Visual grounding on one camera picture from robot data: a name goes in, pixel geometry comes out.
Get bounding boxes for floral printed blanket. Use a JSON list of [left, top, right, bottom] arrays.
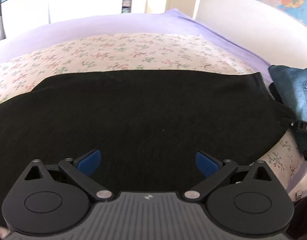
[[0, 32, 307, 200]]

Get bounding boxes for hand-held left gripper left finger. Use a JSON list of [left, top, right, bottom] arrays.
[[23, 149, 114, 203]]

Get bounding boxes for white and teal wardrobe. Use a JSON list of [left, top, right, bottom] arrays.
[[0, 0, 124, 42]]

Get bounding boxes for blue jeans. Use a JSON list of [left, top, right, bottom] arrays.
[[268, 64, 307, 154]]

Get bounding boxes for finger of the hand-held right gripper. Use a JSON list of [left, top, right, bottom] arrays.
[[280, 118, 297, 129]]

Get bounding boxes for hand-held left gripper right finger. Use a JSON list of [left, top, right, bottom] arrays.
[[185, 152, 274, 203]]

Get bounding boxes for black pants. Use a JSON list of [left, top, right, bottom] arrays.
[[0, 70, 297, 228]]

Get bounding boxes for dark cloth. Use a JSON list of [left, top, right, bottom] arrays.
[[287, 191, 307, 240]]

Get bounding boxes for purple bed sheet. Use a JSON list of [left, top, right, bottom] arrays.
[[0, 8, 274, 85]]

